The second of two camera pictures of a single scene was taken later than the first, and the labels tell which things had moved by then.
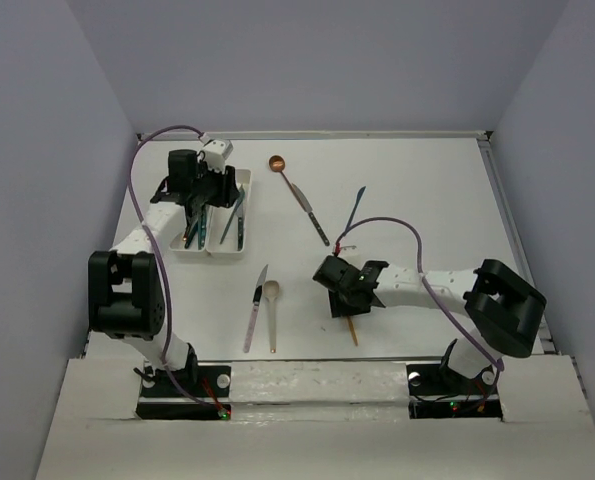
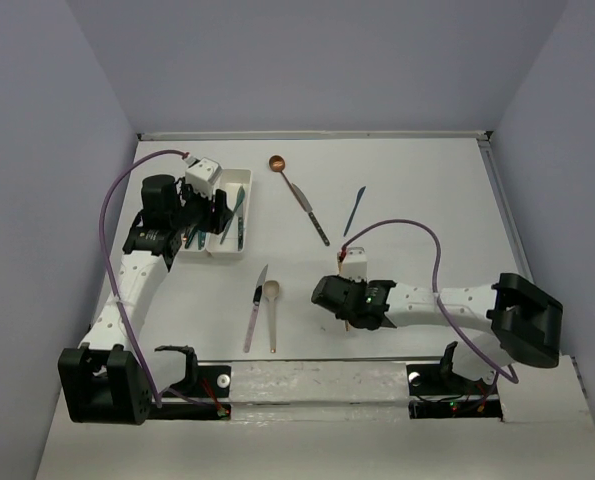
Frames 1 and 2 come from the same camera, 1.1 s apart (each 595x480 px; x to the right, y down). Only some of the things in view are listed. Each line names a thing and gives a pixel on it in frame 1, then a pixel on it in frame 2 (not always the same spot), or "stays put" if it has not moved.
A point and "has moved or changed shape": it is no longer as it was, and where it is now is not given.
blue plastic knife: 359,195 stays put
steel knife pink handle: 256,302 stays put
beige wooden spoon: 271,290 stays put
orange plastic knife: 353,330 has moved or changed shape
